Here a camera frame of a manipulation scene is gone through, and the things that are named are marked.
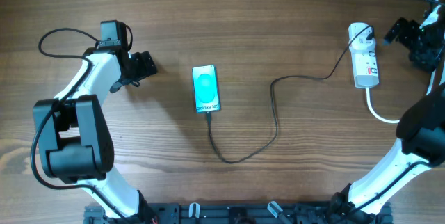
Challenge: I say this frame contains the black USB charging cable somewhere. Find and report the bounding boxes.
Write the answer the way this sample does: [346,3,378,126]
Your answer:
[204,24,376,165]

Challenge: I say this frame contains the white USB charger adapter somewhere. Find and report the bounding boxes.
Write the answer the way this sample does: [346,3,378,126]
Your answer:
[349,32,376,54]

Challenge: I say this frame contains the white power strip socket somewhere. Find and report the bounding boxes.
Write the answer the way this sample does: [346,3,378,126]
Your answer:
[348,22,380,88]

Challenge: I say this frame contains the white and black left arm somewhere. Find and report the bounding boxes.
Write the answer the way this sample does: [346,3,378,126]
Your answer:
[30,20,158,223]

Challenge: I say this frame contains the Galaxy smartphone with teal screen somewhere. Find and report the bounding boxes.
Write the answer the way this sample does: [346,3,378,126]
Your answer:
[192,65,220,113]

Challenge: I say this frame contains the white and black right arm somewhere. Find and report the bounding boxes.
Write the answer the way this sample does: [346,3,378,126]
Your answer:
[325,15,444,223]

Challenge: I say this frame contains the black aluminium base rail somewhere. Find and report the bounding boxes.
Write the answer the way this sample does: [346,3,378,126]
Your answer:
[83,201,394,224]

